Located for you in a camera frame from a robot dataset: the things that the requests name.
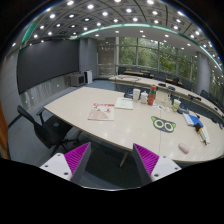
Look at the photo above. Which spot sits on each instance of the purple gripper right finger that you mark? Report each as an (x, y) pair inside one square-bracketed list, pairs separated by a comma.
[(151, 166)]

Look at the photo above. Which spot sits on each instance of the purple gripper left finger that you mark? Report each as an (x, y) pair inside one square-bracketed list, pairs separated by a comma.
[(69, 166)]

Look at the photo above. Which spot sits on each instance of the pink computer mouse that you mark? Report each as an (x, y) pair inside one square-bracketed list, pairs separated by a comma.
[(184, 148)]

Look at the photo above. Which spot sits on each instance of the white computer tower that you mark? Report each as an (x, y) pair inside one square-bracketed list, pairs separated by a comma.
[(88, 76)]

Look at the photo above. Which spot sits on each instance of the black office chair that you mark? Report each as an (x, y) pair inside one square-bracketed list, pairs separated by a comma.
[(51, 132)]

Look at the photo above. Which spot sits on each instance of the pink magazine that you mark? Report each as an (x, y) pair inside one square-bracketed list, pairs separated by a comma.
[(102, 112)]

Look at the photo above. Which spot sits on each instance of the green labelled drink cup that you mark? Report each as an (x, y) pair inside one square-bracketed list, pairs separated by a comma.
[(176, 104)]

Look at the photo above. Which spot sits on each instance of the white tissue box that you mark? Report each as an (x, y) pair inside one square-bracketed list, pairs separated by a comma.
[(162, 98)]

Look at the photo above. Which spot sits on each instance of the white paper booklet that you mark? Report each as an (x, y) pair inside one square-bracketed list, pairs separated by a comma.
[(124, 103)]

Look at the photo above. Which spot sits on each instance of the white plastic jar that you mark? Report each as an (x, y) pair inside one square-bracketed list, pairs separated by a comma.
[(144, 97)]

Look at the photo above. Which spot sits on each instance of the white paper cup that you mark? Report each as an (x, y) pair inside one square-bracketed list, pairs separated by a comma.
[(136, 94)]

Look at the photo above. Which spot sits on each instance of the red water bottle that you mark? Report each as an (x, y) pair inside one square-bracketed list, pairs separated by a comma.
[(152, 94)]

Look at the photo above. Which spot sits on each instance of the grey crt monitor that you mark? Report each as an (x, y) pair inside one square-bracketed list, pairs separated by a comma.
[(77, 80)]

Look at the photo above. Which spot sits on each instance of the large dark wall screen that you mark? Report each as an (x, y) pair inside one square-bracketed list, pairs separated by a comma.
[(44, 61)]

